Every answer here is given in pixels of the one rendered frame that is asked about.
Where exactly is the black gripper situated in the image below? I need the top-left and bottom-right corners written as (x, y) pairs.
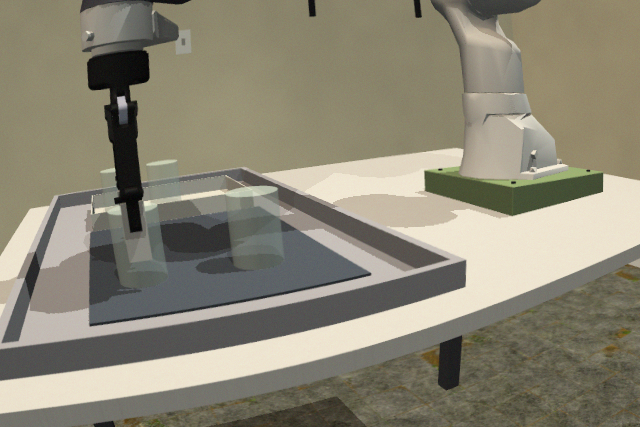
top-left (87, 50), bottom-right (152, 263)

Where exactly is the clear glass cylinder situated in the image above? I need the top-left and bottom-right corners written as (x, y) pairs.
top-left (108, 202), bottom-right (168, 288)
top-left (225, 186), bottom-right (285, 270)
top-left (100, 168), bottom-right (119, 212)
top-left (146, 160), bottom-right (182, 204)

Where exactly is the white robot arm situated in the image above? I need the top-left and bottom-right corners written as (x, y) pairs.
top-left (80, 0), bottom-right (568, 180)

